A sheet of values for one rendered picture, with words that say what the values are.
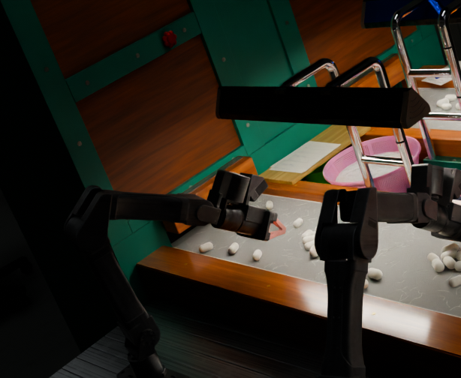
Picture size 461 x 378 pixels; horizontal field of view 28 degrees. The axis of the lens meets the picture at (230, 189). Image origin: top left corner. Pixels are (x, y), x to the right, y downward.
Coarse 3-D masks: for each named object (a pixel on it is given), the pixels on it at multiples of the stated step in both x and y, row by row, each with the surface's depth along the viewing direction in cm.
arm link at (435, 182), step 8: (416, 168) 186; (424, 168) 185; (432, 168) 187; (440, 168) 187; (416, 176) 186; (424, 176) 185; (432, 176) 186; (440, 176) 187; (416, 184) 186; (424, 184) 185; (432, 184) 186; (440, 184) 187; (408, 192) 186; (416, 192) 185; (424, 192) 184; (432, 192) 186; (440, 192) 187; (424, 200) 179; (432, 200) 181; (424, 208) 178; (432, 208) 181; (432, 216) 181
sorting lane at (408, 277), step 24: (288, 216) 242; (312, 216) 237; (192, 240) 249; (216, 240) 244; (240, 240) 239; (288, 240) 230; (384, 240) 213; (408, 240) 209; (432, 240) 205; (264, 264) 222; (288, 264) 218; (312, 264) 214; (384, 264) 203; (408, 264) 200; (384, 288) 194; (408, 288) 191; (432, 288) 188; (456, 288) 185; (456, 312) 178
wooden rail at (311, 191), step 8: (272, 184) 258; (280, 184) 256; (288, 184) 254; (296, 184) 252; (304, 184) 250; (312, 184) 248; (320, 184) 247; (328, 184) 245; (264, 192) 260; (272, 192) 257; (280, 192) 254; (288, 192) 251; (296, 192) 248; (304, 192) 246; (312, 192) 244; (320, 192) 242; (392, 192) 228; (312, 200) 245; (320, 200) 242; (456, 200) 212
